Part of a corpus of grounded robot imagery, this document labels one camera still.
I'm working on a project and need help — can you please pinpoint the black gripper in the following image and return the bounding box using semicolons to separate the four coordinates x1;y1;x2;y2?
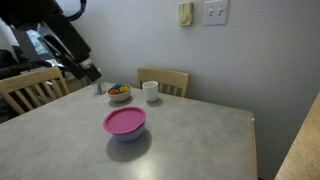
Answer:
38;13;103;83

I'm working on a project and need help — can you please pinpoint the pink plastic lid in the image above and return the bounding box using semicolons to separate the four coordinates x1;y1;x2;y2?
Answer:
102;106;147;136

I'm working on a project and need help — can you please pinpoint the beige ceramic bowl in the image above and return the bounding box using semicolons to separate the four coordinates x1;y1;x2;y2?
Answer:
106;84;132;103

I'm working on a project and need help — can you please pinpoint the blue plastic bowl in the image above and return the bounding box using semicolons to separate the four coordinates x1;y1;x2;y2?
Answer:
110;121;147;143

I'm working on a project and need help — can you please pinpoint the small wooden cabinet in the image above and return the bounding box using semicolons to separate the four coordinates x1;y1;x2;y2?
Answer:
63;73;89;94

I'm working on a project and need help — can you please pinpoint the bright window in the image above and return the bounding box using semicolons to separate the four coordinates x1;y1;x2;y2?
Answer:
26;29;51;56

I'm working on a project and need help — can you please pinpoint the wooden chair with slatted backrest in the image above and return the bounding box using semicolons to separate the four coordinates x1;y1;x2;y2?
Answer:
0;66;70;116

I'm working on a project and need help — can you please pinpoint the black bag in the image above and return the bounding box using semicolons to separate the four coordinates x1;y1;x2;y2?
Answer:
0;49;51;80

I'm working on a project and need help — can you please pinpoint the white ceramic mug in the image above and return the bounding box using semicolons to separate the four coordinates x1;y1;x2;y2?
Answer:
141;80;160;103

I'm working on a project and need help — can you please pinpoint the wooden chair with solid backrest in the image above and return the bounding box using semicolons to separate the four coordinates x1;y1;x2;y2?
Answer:
136;67;191;98

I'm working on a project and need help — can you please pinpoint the beige countertop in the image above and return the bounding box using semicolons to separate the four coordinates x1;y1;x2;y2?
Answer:
273;91;320;180

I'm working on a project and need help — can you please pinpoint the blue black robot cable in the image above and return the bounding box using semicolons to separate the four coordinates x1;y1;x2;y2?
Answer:
68;0;88;22

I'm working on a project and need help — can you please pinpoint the beige wall thermostat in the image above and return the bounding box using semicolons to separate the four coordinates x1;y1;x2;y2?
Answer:
176;1;194;27

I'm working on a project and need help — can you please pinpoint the white double light switch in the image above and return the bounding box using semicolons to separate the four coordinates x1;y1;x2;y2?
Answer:
203;0;229;26

